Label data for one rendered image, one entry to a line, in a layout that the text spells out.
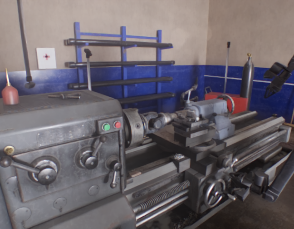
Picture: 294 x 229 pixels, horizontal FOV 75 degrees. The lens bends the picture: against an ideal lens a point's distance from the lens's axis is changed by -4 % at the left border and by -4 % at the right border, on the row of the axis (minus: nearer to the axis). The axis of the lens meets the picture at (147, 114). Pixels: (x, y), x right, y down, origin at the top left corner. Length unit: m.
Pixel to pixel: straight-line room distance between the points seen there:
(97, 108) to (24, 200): 0.48
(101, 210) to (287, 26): 5.26
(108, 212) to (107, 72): 3.71
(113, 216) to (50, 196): 0.31
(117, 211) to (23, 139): 0.56
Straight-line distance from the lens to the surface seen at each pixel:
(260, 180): 1.25
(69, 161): 0.93
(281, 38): 5.60
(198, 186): 1.40
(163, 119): 1.42
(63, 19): 4.28
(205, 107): 1.72
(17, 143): 0.87
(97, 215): 1.07
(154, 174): 1.30
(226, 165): 1.43
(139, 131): 1.23
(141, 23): 5.01
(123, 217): 1.09
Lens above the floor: 1.53
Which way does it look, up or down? 16 degrees down
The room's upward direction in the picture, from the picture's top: straight up
